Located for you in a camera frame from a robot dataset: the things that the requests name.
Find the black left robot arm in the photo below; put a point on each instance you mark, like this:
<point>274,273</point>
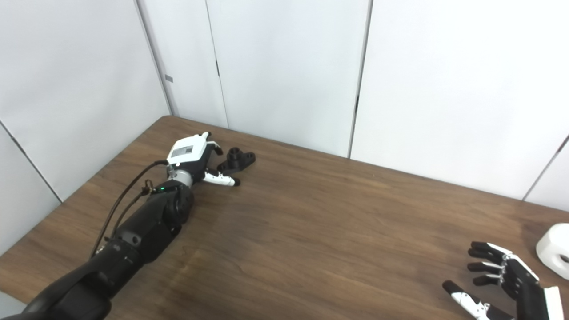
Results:
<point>133,240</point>

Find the round white cylinder piece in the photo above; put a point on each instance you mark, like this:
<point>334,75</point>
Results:
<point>551,249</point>

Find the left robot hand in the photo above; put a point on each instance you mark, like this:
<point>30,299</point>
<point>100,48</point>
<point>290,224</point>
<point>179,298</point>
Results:
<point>186,153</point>

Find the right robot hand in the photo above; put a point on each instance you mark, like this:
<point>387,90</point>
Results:
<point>524,289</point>

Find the black flanged holder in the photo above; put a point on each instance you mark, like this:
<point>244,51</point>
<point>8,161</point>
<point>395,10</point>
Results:
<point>235,161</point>

